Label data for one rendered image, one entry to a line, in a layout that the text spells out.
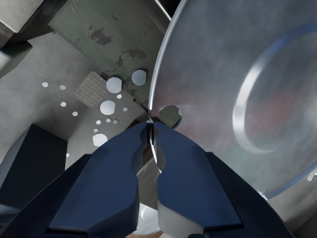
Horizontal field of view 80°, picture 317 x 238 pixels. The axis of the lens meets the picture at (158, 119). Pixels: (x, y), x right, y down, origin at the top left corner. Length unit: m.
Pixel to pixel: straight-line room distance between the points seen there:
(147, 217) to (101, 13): 0.82
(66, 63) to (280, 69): 0.83
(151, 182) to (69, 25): 0.19
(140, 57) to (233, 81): 0.14
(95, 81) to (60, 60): 0.21
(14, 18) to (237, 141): 0.26
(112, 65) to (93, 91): 0.52
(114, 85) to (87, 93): 0.52
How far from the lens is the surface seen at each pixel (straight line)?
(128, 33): 0.27
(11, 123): 1.05
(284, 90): 0.21
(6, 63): 0.30
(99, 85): 0.77
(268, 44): 0.18
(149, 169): 0.17
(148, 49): 0.27
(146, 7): 0.25
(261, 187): 0.29
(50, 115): 1.00
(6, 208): 0.68
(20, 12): 0.27
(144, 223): 0.97
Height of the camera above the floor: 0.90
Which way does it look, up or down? 57 degrees down
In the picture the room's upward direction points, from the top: 141 degrees clockwise
